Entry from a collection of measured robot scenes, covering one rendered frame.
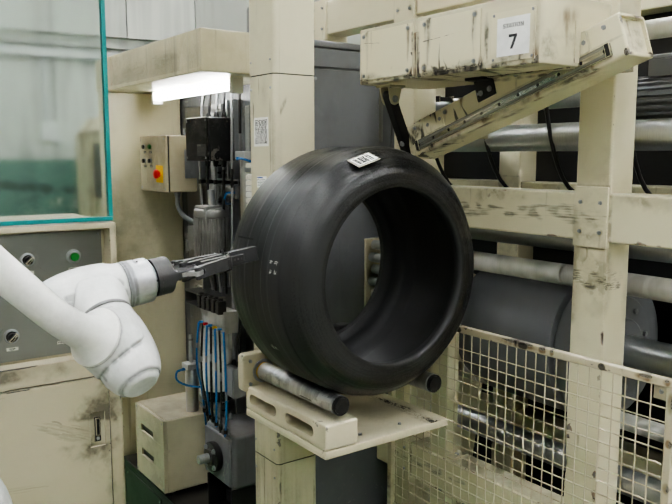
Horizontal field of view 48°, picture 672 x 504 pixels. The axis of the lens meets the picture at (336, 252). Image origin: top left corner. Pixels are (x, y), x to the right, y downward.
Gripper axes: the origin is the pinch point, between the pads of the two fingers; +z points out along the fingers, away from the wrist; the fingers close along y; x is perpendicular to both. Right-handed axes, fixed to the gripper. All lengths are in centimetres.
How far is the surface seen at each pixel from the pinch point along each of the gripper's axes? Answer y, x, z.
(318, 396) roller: -4.1, 34.8, 12.1
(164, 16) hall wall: 890, -163, 390
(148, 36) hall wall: 892, -137, 362
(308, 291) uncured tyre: -11.8, 8.0, 8.1
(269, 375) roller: 17.3, 35.1, 11.9
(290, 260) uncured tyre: -9.3, 1.3, 6.3
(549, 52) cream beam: -35, -34, 59
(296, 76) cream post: 27, -36, 37
